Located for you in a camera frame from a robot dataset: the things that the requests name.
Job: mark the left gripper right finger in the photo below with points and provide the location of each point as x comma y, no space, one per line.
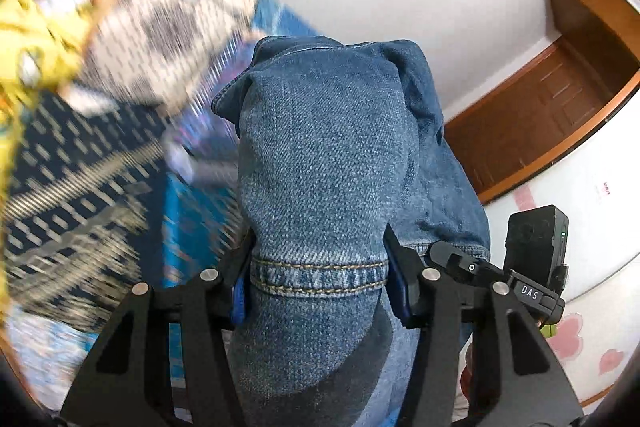
516,380

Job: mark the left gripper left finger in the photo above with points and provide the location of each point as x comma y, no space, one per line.
125,379

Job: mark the blue denim jacket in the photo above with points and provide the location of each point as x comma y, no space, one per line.
338,142

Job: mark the person's right hand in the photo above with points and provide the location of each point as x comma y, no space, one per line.
466,375

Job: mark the wooden wardrobe with sliding door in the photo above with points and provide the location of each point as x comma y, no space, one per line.
593,177

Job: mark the brown wooden door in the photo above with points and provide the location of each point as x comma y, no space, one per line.
533,111

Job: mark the patchwork blue bedspread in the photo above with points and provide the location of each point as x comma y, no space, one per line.
201,222

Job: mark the yellow fleece blanket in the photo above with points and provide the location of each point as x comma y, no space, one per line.
89,96

